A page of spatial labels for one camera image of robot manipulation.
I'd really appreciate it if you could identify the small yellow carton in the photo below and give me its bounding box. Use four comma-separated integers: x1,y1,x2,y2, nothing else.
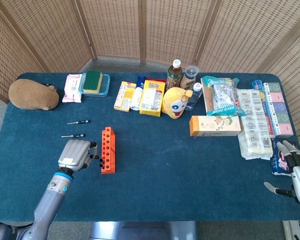
113,80,137,113

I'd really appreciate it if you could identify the white tissue packet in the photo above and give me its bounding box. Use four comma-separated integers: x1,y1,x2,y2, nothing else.
62,73,83,104

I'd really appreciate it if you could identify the long white tissue pack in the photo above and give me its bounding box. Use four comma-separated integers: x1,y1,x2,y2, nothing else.
235,88,274,161

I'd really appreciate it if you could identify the dark blue snack pack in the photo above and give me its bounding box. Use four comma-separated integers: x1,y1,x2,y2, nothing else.
270,138,300,176

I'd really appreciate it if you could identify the left robot hand silver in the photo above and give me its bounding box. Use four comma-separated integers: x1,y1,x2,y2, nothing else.
57,139,100,173

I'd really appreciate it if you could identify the clear lidded drink cup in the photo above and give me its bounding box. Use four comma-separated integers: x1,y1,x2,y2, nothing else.
179,65,200,90

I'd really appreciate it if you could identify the orange screwdriver rack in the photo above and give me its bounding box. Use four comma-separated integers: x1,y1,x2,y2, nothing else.
100,126,117,174

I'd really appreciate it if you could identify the blue wrapped package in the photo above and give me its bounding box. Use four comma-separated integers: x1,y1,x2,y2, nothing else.
251,79,276,138

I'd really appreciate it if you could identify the green tea bottle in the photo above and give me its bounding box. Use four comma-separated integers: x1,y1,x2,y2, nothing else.
165,59,183,91

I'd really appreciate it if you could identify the white bottle blue cap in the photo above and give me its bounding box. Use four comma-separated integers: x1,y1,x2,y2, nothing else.
129,75,147,112

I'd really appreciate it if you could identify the multicolour boxed pack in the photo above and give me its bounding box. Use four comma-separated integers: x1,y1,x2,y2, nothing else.
262,82,295,138

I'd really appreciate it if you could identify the blue table cloth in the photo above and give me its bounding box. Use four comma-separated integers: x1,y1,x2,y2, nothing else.
0,72,300,223

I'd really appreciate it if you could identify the brown plush capybara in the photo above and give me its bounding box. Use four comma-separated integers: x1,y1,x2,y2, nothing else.
8,78,60,111

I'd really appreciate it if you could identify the yellow green sponge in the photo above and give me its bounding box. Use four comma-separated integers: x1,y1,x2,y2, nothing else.
83,70,104,95

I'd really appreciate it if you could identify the teal snack bag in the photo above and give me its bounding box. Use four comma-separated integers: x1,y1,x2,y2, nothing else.
202,75,247,117

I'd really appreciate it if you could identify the yellow plush toy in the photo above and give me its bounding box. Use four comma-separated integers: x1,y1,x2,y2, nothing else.
161,86,194,120

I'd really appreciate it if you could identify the clear water bottle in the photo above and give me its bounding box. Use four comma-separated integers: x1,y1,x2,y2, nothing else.
184,82,203,111

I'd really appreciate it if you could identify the orange white long carton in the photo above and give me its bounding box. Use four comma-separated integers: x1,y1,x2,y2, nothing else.
188,115,242,137

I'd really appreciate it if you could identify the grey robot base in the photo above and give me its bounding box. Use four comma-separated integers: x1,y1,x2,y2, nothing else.
89,221,198,240

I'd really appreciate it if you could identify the clear container blue lid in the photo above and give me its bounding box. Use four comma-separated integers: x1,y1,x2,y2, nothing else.
78,72,111,98

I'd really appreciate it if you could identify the wicker folding screen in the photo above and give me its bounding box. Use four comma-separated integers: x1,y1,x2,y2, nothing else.
0,0,300,161

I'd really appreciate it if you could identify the yellow snack bag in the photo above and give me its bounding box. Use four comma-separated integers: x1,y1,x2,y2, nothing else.
139,77,167,118

